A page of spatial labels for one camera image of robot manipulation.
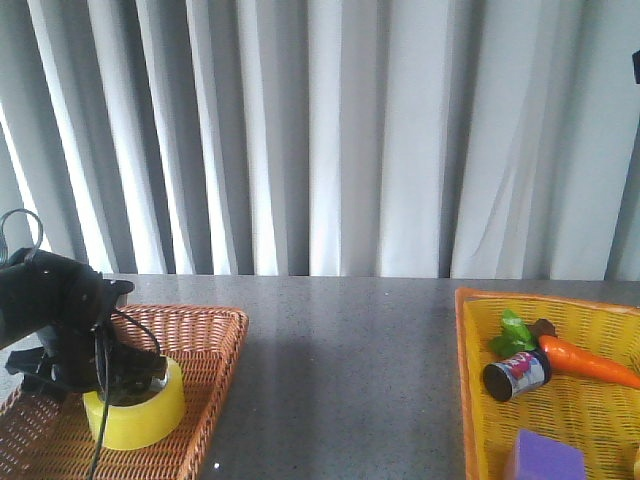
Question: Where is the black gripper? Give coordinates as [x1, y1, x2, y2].
[4, 272, 168, 406]

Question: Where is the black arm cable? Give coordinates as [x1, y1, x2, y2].
[0, 208, 162, 480]

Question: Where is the white pleated curtain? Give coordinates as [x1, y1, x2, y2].
[1, 1, 639, 281]

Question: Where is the brown wicker basket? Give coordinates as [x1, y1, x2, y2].
[1, 305, 249, 479]

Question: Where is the yellow orange plastic basket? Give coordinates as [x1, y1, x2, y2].
[456, 288, 639, 479]

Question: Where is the orange toy carrot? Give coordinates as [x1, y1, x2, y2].
[538, 335, 639, 389]

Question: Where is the brown toy mushroom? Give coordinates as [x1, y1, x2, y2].
[528, 318, 557, 338]

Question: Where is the small dark labelled can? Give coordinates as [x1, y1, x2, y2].
[482, 350, 552, 402]

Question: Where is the purple foam block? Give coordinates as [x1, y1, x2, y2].
[502, 429, 587, 480]

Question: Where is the green toy leafy vegetable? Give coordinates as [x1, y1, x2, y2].
[489, 309, 537, 358]

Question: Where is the yellow packing tape roll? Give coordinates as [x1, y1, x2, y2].
[102, 357, 186, 451]

